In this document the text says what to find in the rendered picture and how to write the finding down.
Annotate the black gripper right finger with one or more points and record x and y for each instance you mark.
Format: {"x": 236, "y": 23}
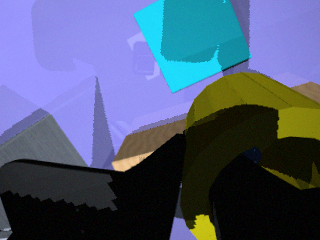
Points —
{"x": 250, "y": 203}

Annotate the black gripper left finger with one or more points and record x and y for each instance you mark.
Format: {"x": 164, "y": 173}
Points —
{"x": 136, "y": 204}

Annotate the yellow cup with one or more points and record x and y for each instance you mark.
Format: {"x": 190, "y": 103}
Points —
{"x": 230, "y": 116}

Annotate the tan wooden plank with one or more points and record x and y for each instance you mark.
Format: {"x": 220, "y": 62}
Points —
{"x": 136, "y": 147}

